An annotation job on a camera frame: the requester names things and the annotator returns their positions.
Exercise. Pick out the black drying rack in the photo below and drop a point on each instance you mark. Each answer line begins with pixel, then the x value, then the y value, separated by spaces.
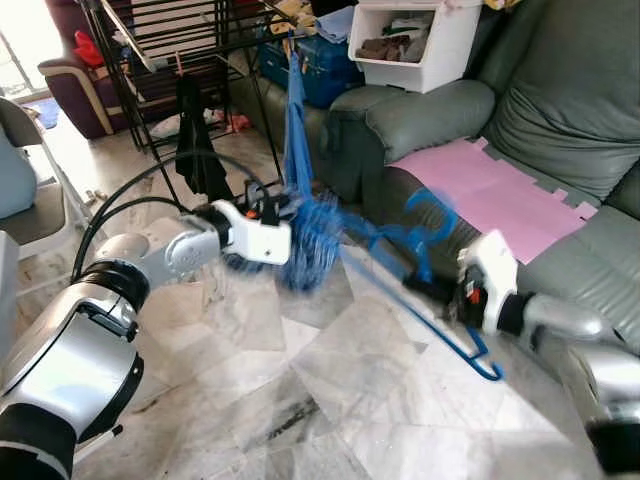
pixel 140 45

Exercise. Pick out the white storage bin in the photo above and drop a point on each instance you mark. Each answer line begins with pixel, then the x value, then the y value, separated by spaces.
pixel 440 60

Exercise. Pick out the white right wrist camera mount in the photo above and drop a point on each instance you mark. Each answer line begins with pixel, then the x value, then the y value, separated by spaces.
pixel 492 262

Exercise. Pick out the white rod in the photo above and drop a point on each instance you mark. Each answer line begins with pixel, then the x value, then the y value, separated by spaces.
pixel 100 443

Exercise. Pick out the pink foam mat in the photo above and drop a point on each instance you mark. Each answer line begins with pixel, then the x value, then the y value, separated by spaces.
pixel 490 190

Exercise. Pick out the blue plastic hanger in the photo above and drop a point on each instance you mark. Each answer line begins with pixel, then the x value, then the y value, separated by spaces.
pixel 422 262

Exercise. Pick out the maroon armchair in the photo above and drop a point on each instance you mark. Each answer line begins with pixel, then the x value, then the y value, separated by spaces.
pixel 70 100

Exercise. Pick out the dark blue storage box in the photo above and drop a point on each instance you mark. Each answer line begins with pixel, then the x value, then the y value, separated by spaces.
pixel 330 75

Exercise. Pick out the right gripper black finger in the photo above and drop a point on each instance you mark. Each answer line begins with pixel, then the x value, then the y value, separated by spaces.
pixel 432 292

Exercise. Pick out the light floral pillow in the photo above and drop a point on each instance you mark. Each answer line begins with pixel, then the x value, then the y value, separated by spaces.
pixel 190 125

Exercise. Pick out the blue plaid garment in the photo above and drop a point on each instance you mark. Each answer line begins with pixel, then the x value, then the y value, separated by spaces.
pixel 315 245

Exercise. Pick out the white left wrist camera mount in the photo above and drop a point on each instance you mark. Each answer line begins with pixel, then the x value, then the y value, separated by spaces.
pixel 262 242

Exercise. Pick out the grey leather sofa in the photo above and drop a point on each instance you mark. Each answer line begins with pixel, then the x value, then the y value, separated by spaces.
pixel 560 100

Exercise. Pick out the black garment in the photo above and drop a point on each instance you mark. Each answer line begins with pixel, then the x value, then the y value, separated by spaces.
pixel 200 150

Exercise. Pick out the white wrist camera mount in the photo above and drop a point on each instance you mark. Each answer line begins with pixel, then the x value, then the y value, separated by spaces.
pixel 262 242
pixel 492 262

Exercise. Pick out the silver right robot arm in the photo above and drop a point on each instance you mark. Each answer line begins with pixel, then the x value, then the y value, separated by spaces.
pixel 570 320

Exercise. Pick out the light blue cushion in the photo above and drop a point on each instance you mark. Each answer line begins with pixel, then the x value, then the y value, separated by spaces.
pixel 15 175

